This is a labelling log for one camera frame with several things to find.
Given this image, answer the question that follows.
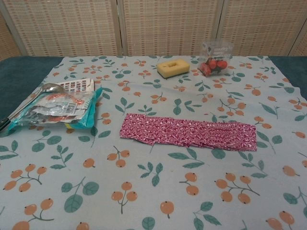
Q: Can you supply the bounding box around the pink patterned paper strip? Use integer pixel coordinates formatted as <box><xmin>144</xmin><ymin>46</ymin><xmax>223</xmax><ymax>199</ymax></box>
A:
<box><xmin>119</xmin><ymin>113</ymin><xmax>258</xmax><ymax>153</ymax></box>

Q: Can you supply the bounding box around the yellow sponge with dark pad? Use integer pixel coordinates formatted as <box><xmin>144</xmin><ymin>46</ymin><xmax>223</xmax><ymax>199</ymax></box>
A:
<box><xmin>156</xmin><ymin>60</ymin><xmax>190</xmax><ymax>79</ymax></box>

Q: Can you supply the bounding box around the floral berry print tablecloth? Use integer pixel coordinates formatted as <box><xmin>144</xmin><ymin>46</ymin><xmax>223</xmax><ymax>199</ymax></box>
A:
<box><xmin>0</xmin><ymin>55</ymin><xmax>307</xmax><ymax>230</ymax></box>

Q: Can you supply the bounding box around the clear bag with red items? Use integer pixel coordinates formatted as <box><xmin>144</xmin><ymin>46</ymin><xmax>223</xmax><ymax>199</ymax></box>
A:
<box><xmin>198</xmin><ymin>40</ymin><xmax>234</xmax><ymax>78</ymax></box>

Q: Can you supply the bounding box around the white blister pack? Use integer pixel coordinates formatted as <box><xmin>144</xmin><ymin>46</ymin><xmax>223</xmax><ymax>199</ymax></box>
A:
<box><xmin>56</xmin><ymin>79</ymin><xmax>95</xmax><ymax>93</ymax></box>

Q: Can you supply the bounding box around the woven folding screen panel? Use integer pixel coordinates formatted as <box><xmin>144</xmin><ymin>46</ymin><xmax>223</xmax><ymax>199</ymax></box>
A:
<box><xmin>222</xmin><ymin>0</ymin><xmax>307</xmax><ymax>57</ymax></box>
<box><xmin>118</xmin><ymin>0</ymin><xmax>225</xmax><ymax>57</ymax></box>
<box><xmin>0</xmin><ymin>0</ymin><xmax>122</xmax><ymax>58</ymax></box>
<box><xmin>0</xmin><ymin>7</ymin><xmax>22</xmax><ymax>62</ymax></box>

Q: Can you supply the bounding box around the teal crumpled snack bag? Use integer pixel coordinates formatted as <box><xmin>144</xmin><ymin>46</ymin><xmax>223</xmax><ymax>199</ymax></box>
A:
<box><xmin>7</xmin><ymin>87</ymin><xmax>105</xmax><ymax>135</ymax></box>

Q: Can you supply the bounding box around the metal spoon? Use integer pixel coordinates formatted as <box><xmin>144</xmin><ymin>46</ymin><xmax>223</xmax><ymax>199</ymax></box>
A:
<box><xmin>7</xmin><ymin>83</ymin><xmax>66</xmax><ymax>120</ymax></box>

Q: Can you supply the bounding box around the black utensil handle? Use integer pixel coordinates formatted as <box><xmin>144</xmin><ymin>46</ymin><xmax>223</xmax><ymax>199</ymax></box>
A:
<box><xmin>0</xmin><ymin>116</ymin><xmax>12</xmax><ymax>132</ymax></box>

